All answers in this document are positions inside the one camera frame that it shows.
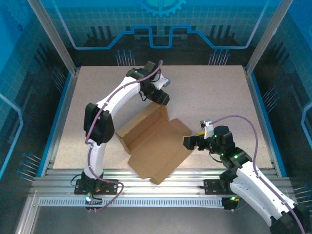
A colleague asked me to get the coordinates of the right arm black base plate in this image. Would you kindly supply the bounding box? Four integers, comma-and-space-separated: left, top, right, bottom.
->
203, 179, 232, 195

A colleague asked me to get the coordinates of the slotted grey cable duct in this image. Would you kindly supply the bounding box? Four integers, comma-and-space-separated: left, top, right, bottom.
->
39, 197, 226, 208

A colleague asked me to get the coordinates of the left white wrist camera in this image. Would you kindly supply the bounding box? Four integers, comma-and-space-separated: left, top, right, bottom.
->
156, 75, 171, 90

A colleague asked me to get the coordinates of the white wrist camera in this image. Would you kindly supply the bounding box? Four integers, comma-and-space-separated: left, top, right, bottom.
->
199, 119, 215, 139
156, 75, 171, 90

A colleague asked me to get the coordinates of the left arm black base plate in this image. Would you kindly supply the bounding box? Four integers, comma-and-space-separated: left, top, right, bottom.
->
74, 179, 120, 195

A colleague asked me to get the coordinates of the grey metal bottom plate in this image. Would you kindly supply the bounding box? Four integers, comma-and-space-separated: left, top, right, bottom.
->
31, 207, 271, 234

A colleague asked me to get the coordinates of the aluminium frame post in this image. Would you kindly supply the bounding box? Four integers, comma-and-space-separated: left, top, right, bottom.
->
245, 0, 294, 75
26, 0, 80, 75

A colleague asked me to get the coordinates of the aluminium table side rail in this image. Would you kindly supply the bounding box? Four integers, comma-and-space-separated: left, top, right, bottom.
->
244, 69, 280, 177
43, 69, 80, 177

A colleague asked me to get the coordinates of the brown cardboard box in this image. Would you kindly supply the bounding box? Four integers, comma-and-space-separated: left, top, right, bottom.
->
115, 102, 193, 186

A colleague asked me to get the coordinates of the black connector board with LED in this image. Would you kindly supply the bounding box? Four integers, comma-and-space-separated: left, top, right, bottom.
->
223, 195, 244, 213
84, 194, 104, 213

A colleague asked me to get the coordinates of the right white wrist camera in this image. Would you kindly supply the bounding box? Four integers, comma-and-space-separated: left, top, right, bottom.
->
199, 119, 215, 139

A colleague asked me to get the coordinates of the blue table side trim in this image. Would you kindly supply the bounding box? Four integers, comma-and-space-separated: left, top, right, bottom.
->
250, 73, 288, 177
36, 73, 74, 177

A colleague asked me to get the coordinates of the aluminium mounting rail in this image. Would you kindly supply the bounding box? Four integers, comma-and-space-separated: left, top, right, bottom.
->
30, 168, 293, 195

